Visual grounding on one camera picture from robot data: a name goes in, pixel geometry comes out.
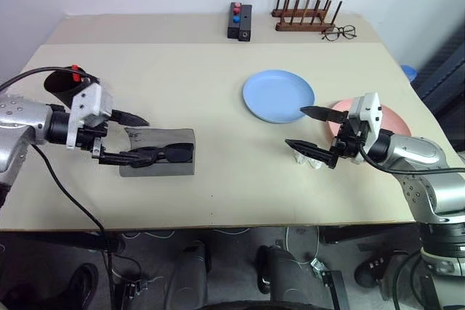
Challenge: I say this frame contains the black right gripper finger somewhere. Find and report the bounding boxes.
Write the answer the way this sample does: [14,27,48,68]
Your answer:
[284,139,339,170]
[299,105,350,123]

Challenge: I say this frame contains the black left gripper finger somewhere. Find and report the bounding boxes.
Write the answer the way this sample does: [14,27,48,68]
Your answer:
[97,147,161,168]
[109,109,151,129]

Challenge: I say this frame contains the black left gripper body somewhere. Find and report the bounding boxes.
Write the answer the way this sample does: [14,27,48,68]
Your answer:
[77,121,110,159]

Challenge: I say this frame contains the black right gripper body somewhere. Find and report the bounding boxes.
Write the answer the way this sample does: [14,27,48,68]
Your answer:
[329,118,368,159]

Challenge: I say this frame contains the black sunglasses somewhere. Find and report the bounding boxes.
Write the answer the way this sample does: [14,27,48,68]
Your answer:
[128,142,195,170]

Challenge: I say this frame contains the crumpled white tissue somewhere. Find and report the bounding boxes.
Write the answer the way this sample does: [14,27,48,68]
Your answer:
[293,152,325,171]

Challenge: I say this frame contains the grey glasses case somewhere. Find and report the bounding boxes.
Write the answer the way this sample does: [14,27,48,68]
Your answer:
[119,127,198,179]

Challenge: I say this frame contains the pink plate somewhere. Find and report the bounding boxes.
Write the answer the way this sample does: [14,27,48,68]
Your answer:
[328,98,413,144]

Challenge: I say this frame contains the blue plate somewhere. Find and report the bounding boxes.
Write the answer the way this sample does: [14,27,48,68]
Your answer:
[241,69,317,125]

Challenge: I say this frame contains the dark brown cup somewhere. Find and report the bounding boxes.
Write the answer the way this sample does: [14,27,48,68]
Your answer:
[43,65,97,112]

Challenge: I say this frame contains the thin-framed clear eyeglasses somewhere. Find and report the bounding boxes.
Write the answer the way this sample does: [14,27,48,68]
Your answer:
[320,24,358,43]

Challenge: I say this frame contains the wooden peg rack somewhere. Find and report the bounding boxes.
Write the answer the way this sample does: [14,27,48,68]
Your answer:
[270,0,344,33]

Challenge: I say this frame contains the plain black box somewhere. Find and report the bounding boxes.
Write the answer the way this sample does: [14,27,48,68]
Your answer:
[237,4,254,43]

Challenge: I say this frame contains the black shoe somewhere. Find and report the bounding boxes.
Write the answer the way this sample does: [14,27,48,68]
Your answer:
[353,250,394,290]
[53,262,100,310]

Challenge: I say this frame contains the black box with coloured buttons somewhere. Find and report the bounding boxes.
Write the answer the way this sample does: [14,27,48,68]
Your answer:
[227,1,244,40]

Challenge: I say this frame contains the dark grey rounded shape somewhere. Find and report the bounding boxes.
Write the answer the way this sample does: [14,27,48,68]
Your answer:
[256,245,310,308]
[164,240,212,308]

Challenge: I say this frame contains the black metal bar with clamp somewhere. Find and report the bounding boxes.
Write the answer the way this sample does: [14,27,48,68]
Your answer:
[311,258,352,310]

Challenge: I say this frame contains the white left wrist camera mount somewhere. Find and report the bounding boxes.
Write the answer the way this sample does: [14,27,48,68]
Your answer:
[65,82,114,150]

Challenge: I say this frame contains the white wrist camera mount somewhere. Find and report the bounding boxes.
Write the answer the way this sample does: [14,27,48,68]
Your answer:
[65,82,114,150]
[347,92,384,164]

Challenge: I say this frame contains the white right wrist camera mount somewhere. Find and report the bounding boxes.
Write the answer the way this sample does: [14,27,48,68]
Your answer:
[347,92,384,164]

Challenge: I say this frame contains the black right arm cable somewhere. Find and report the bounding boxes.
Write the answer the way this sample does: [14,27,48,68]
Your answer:
[357,144,465,177]

